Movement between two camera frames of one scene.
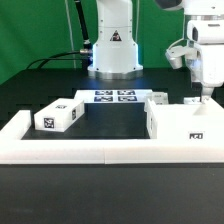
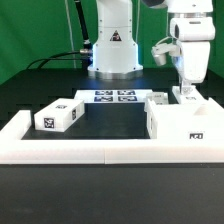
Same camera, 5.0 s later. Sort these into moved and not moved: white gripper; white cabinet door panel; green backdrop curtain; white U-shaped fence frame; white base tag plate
Moved: white gripper; white cabinet door panel
Not moved: white U-shaped fence frame; green backdrop curtain; white base tag plate
